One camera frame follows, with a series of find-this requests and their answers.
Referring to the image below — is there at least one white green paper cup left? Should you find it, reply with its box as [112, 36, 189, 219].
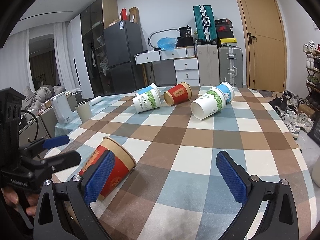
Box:
[132, 89, 161, 113]

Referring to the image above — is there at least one white green paper cup right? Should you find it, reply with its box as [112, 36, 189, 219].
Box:
[190, 87, 226, 120]

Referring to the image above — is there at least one white paper roll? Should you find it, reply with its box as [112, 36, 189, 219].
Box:
[89, 96, 103, 106]

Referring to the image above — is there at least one blue plastic bag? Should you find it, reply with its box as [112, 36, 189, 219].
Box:
[157, 37, 177, 51]

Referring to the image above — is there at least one person's left hand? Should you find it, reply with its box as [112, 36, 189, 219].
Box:
[1, 187, 40, 217]

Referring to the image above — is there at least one pile of shoes on floor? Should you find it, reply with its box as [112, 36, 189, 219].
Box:
[268, 90, 314, 140]

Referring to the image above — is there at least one black cable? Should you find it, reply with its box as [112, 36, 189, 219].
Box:
[21, 109, 40, 143]

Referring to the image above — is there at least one silver aluminium suitcase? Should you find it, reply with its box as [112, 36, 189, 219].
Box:
[219, 46, 243, 88]

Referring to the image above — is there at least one white blue paper cup right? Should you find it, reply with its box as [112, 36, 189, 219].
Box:
[216, 81, 235, 103]

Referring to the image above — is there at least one sofa with clothes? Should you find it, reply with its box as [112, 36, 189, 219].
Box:
[22, 85, 83, 137]

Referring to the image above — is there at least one white blue paper cup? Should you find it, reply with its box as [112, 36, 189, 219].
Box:
[135, 83, 161, 97]
[216, 81, 235, 103]

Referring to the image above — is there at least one black refrigerator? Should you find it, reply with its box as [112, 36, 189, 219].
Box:
[104, 21, 144, 94]

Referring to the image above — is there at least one white green paper cup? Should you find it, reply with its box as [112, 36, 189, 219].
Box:
[132, 89, 161, 113]
[190, 87, 226, 120]

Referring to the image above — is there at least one checkered tablecloth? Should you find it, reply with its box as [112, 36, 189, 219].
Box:
[48, 88, 317, 239]

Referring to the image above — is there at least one white drawer desk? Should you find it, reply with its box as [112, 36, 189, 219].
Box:
[135, 46, 200, 86]

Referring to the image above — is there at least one white curtain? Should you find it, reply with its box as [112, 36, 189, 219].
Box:
[1, 22, 76, 92]

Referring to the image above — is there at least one teal suitcase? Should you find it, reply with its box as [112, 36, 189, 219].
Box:
[193, 4, 217, 44]

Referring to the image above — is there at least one dark glass cabinet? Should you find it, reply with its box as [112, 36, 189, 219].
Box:
[80, 0, 118, 97]

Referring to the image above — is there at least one wooden door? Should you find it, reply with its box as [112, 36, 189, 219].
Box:
[237, 0, 287, 93]

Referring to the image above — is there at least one beige steel tumbler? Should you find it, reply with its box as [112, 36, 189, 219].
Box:
[75, 101, 93, 124]

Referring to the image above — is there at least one white blue paper cup left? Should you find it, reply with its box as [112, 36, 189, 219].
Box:
[135, 83, 161, 97]

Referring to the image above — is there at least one white electric kettle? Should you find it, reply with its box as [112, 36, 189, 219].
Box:
[51, 92, 73, 125]

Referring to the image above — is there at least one shoe rack with shoes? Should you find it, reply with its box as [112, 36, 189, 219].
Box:
[303, 40, 319, 109]

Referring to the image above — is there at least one stack of shoe boxes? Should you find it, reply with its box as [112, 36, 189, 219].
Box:
[215, 18, 238, 47]

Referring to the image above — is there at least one red paper cup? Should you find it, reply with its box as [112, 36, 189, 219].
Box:
[79, 137, 137, 204]
[163, 82, 193, 106]

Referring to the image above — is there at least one black bag on desk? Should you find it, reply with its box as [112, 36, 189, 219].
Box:
[176, 26, 194, 48]

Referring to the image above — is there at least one beige suitcase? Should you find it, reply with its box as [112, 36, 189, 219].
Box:
[196, 44, 220, 87]

